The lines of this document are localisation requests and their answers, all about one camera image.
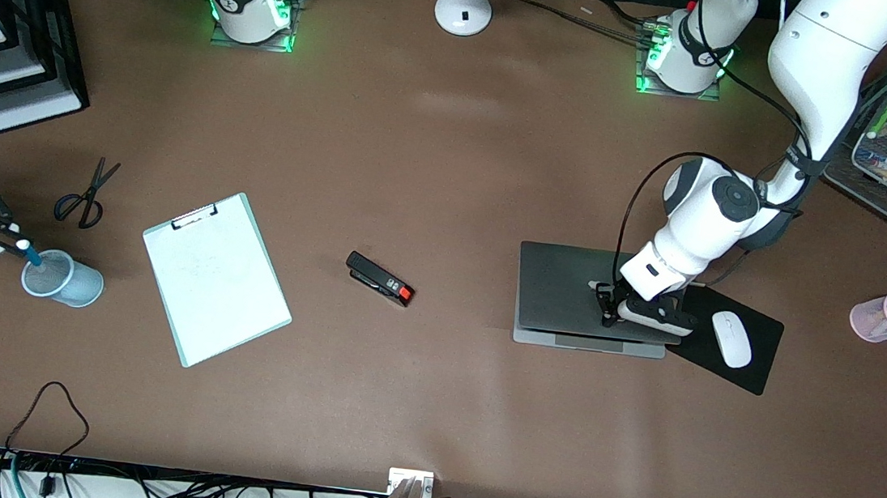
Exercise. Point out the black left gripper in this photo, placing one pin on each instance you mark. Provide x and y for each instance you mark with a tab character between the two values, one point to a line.
610	304

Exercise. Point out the blue marker white cap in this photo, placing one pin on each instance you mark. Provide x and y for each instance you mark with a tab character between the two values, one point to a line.
23	244

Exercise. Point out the silver laptop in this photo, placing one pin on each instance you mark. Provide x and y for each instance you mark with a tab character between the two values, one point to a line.
562	285

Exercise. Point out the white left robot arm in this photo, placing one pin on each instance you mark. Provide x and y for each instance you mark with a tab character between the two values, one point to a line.
820	57

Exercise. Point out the light blue mesh cup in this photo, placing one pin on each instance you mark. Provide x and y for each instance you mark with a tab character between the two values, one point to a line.
78	287

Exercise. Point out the black blue scissors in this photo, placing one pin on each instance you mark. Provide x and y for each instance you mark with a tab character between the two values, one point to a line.
93	191

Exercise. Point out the white computer mouse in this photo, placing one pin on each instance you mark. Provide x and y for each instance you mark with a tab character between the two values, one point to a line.
731	339

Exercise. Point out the black mouse pad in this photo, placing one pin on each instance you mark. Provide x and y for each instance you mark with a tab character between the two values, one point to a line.
757	369

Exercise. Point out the mint green clipboard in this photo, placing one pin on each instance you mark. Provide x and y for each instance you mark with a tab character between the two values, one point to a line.
194	215

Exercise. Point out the black stapler red end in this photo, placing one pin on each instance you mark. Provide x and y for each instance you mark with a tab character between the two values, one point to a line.
376	277

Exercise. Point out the white paper sheet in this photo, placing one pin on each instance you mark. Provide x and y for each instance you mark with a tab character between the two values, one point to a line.
228	293

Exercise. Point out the white mounting bracket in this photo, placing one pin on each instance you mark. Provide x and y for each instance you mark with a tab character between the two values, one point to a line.
399	476

